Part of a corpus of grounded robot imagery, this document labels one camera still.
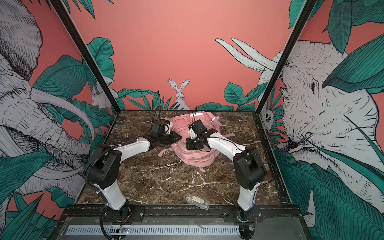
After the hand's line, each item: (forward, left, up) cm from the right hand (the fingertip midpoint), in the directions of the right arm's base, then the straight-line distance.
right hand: (185, 144), depth 87 cm
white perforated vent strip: (-41, +14, -11) cm, 45 cm away
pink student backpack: (+24, +5, -8) cm, 26 cm away
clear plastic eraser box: (-28, -7, -11) cm, 31 cm away
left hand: (+6, +2, +1) cm, 6 cm away
